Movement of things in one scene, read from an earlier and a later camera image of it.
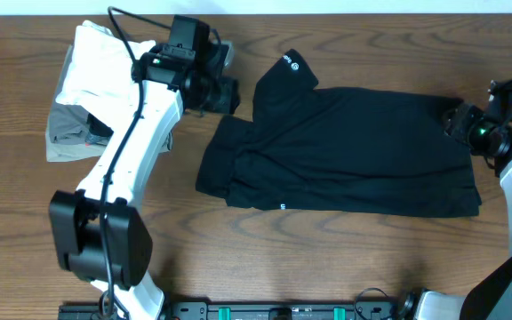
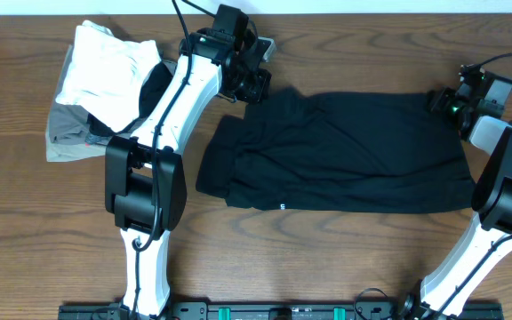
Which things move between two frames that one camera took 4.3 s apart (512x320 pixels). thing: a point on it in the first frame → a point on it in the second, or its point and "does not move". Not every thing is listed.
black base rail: x=254 y=310 does not move
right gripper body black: x=477 y=132 → x=451 y=106
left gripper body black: x=213 y=96 → x=247 y=84
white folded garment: x=102 y=81 does not move
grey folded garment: x=68 y=128 does not move
